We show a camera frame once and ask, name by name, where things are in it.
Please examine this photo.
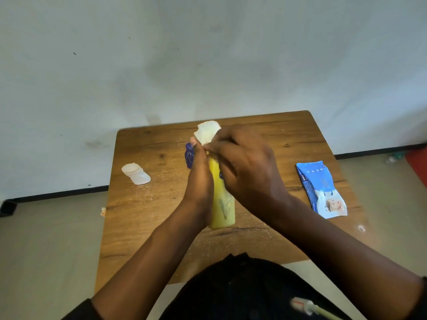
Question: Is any blue wet wipes pack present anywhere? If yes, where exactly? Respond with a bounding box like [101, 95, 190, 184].
[296, 160, 348, 220]

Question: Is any black floor block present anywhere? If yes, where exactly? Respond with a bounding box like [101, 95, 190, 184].
[0, 200, 17, 217]

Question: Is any red floor object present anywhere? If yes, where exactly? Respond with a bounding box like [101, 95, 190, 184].
[405, 146, 427, 187]

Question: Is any yellow bottle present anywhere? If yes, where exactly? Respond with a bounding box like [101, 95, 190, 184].
[207, 153, 236, 230]

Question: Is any white bottle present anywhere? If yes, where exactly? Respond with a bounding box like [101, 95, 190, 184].
[121, 162, 151, 186]

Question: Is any person's right hand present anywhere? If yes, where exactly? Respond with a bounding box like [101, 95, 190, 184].
[203, 124, 291, 227]

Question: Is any person's right forearm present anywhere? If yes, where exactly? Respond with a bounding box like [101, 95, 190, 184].
[266, 196, 424, 320]

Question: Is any person's black clothing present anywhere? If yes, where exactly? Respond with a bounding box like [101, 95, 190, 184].
[61, 252, 427, 320]

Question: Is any person's left forearm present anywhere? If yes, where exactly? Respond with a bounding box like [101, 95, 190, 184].
[92, 203, 201, 320]

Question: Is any person's left hand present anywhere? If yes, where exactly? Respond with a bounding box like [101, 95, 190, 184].
[181, 136, 215, 229]

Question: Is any white wipe cloth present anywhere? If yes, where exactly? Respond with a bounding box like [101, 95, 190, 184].
[194, 120, 222, 146]

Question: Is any wooden table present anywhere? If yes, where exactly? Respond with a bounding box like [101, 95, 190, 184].
[94, 110, 371, 294]

